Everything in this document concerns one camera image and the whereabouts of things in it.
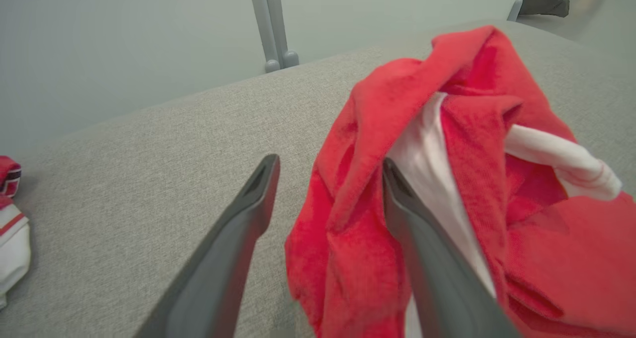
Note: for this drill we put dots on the red shorts with white stripe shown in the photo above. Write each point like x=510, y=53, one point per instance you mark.
x=536, y=258

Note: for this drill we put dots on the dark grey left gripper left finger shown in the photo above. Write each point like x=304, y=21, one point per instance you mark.
x=218, y=258

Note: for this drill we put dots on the red Bulls 23 jersey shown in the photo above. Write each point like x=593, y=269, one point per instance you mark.
x=12, y=243

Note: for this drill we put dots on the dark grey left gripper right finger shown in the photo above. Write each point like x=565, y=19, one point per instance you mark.
x=437, y=278

